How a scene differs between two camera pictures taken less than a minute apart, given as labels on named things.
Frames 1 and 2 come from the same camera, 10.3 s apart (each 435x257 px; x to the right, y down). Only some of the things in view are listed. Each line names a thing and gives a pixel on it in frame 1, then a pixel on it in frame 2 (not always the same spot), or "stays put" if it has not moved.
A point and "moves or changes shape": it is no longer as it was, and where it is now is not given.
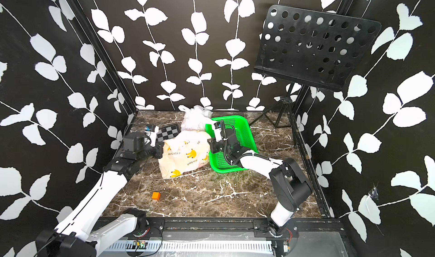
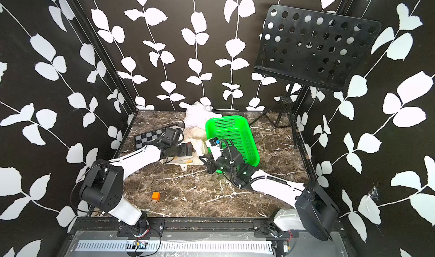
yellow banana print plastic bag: [188, 151] moves or changes shape
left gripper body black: [151, 151] → [180, 150]
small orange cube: [156, 196] stays put
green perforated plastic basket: [218, 161] stays put
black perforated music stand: [310, 48] stays put
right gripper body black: [221, 148] → [222, 167]
